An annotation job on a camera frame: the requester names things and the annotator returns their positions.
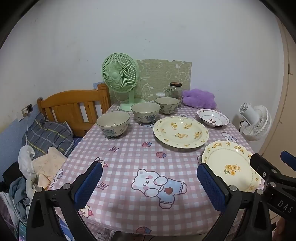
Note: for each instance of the beige floral ceramic bowl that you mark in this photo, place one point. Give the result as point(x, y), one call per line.
point(145, 112)
point(113, 122)
point(167, 104)

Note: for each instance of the blue-grey clothing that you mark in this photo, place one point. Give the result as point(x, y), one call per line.
point(18, 194)

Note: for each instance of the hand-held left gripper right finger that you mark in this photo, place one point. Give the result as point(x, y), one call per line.
point(210, 185)

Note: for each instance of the beige door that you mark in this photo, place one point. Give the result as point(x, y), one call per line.
point(284, 92)

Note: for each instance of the green printed board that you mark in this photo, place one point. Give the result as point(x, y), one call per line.
point(161, 71)

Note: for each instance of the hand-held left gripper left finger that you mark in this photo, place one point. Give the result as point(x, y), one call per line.
point(89, 183)

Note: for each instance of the wooden bed headboard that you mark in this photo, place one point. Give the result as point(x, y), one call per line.
point(69, 102)

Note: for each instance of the large round yellow floral plate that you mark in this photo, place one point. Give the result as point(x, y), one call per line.
point(180, 132)

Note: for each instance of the scalloped yellow floral plate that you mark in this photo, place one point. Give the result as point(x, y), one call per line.
point(229, 162)

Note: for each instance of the purple plush toy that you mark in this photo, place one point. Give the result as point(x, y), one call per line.
point(198, 98)

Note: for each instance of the grey plaid bedding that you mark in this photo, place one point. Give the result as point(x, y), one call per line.
point(46, 136)

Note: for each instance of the white fan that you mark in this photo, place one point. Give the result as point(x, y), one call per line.
point(256, 125)

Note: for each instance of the pink checked tablecloth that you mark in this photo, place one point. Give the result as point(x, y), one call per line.
point(138, 157)

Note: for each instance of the cotton swab container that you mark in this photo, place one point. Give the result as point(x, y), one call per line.
point(159, 94)

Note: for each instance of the green desk fan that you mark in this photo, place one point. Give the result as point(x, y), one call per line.
point(118, 74)

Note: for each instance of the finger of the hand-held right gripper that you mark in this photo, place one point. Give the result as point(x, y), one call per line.
point(288, 157)
point(261, 164)

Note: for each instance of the white red-rimmed plate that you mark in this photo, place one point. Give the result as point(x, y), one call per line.
point(212, 117)

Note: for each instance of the white plastic bag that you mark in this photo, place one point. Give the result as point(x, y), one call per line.
point(26, 160)

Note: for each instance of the glass jar with dark lid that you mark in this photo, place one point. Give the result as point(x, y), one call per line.
point(175, 92)

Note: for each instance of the wall socket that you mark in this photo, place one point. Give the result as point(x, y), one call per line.
point(29, 107)

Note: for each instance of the blue bed sheet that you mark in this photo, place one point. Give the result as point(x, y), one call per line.
point(77, 140)

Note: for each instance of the dark cloth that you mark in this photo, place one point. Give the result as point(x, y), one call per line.
point(10, 172)

